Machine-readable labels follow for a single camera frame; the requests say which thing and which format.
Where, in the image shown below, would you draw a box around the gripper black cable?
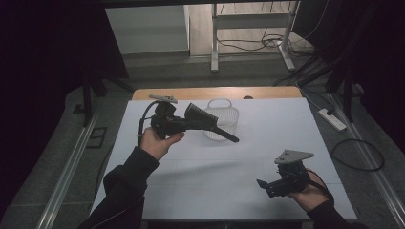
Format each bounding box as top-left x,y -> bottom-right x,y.
305,168 -> 335,204
137,99 -> 160,148

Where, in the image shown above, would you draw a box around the black tripod stand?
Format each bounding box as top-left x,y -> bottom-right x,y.
299,63 -> 359,123
80,71 -> 135,128

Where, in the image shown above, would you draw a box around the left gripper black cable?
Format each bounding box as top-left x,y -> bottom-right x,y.
137,99 -> 160,148

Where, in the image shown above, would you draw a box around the white plastic basket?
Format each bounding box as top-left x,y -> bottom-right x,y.
203,97 -> 240,142

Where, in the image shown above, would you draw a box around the person's left hand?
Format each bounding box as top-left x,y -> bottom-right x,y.
139,127 -> 186,161

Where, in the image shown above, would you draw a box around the aluminium rail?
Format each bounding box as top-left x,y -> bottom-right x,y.
329,94 -> 405,228
36,114 -> 99,229

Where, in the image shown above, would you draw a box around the white metal desk frame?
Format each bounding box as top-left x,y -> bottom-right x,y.
210,0 -> 301,73

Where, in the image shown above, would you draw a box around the black floor cables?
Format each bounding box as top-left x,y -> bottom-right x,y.
216,0 -> 329,59

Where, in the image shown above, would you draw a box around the black looped cable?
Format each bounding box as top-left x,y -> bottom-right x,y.
330,138 -> 386,173

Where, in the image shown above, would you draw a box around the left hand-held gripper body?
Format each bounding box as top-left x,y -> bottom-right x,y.
148,94 -> 187,140

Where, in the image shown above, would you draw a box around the person's right hand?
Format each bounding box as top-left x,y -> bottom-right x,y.
287,170 -> 330,213

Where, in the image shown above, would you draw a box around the white table mat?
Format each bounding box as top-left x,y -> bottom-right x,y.
90,97 -> 358,221

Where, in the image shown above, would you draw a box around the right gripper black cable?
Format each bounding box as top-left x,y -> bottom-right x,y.
305,168 -> 335,204

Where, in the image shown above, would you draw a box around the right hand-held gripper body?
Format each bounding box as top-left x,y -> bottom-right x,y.
269,149 -> 315,198

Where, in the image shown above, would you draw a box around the grey panel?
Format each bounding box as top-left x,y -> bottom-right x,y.
104,4 -> 191,55

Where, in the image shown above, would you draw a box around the white power strip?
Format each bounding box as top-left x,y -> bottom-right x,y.
318,108 -> 348,132

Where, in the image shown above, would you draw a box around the black kitchen knife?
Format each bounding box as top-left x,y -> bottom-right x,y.
183,102 -> 241,144

